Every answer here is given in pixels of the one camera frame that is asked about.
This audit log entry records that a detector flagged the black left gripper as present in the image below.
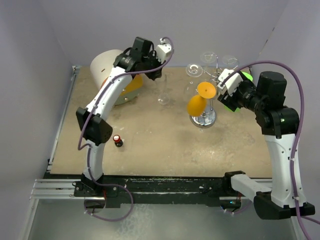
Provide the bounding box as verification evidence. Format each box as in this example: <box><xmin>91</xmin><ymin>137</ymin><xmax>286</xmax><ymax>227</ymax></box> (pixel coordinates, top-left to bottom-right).
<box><xmin>141</xmin><ymin>52</ymin><xmax>166</xmax><ymax>81</ymax></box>

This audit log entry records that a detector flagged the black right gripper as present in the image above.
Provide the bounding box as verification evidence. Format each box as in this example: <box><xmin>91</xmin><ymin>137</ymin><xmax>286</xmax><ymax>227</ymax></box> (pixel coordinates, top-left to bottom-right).
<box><xmin>218</xmin><ymin>75</ymin><xmax>266</xmax><ymax>113</ymax></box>

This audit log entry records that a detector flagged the green plastic wine glass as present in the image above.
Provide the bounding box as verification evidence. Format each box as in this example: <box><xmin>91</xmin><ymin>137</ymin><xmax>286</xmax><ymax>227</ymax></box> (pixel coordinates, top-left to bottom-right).
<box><xmin>224</xmin><ymin>71</ymin><xmax>253</xmax><ymax>112</ymax></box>

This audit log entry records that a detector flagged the tall clear champagne flute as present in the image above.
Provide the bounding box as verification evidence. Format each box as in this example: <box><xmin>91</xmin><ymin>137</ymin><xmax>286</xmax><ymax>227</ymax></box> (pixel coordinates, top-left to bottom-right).
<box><xmin>155</xmin><ymin>74</ymin><xmax>170</xmax><ymax>105</ymax></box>

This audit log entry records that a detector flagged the clear stemmed wine glass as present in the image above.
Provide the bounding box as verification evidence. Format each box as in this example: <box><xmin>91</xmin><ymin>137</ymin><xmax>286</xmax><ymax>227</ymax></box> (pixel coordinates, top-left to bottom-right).
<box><xmin>185</xmin><ymin>63</ymin><xmax>203</xmax><ymax>94</ymax></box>

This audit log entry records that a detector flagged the yellow plastic wine glass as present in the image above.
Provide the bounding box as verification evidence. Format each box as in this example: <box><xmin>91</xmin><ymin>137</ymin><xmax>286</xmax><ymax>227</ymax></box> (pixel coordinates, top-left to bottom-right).
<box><xmin>186</xmin><ymin>81</ymin><xmax>217</xmax><ymax>117</ymax></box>

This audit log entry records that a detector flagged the short clear wine glass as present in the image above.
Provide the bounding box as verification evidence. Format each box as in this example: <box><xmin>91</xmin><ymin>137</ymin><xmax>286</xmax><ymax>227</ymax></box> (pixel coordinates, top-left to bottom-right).
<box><xmin>200</xmin><ymin>51</ymin><xmax>218</xmax><ymax>69</ymax></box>

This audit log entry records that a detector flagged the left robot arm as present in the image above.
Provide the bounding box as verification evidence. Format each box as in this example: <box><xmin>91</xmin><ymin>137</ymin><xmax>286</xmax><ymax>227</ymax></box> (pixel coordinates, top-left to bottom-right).
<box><xmin>76</xmin><ymin>36</ymin><xmax>175</xmax><ymax>196</ymax></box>

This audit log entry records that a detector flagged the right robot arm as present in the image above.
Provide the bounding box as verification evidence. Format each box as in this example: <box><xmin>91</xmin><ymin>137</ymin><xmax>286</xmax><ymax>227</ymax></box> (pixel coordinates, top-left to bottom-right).
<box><xmin>218</xmin><ymin>69</ymin><xmax>316</xmax><ymax>220</ymax></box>

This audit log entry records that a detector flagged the chrome wine glass rack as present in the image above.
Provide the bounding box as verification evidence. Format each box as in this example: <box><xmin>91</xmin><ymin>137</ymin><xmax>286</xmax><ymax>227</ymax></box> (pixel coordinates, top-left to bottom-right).
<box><xmin>189</xmin><ymin>54</ymin><xmax>223</xmax><ymax>129</ymax></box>

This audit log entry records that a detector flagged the small red-capped bottle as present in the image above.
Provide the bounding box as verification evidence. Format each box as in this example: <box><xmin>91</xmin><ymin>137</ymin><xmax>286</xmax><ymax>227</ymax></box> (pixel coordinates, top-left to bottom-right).
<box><xmin>112</xmin><ymin>134</ymin><xmax>124</xmax><ymax>148</ymax></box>

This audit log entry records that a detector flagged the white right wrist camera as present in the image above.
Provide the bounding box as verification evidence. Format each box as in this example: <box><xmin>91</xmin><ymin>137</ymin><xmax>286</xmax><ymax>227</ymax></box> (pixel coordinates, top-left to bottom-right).
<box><xmin>217</xmin><ymin>69</ymin><xmax>243</xmax><ymax>96</ymax></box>

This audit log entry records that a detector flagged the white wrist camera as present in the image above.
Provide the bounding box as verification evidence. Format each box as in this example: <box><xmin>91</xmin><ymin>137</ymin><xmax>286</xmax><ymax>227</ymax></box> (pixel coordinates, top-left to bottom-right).
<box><xmin>217</xmin><ymin>69</ymin><xmax>243</xmax><ymax>96</ymax></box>
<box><xmin>155</xmin><ymin>37</ymin><xmax>174</xmax><ymax>64</ymax></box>

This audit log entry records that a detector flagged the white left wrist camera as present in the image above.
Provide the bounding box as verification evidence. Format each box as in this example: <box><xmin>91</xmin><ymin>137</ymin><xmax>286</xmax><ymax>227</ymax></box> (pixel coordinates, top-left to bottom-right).
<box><xmin>155</xmin><ymin>37</ymin><xmax>174</xmax><ymax>64</ymax></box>

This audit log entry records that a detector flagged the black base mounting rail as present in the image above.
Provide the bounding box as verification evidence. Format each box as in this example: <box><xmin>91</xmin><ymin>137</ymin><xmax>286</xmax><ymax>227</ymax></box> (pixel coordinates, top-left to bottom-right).
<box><xmin>73</xmin><ymin>171</ymin><xmax>252</xmax><ymax>210</ymax></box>

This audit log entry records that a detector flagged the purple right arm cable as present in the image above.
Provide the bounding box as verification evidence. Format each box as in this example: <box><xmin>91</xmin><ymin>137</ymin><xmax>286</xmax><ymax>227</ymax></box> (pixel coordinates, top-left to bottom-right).
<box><xmin>221</xmin><ymin>59</ymin><xmax>320</xmax><ymax>240</ymax></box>

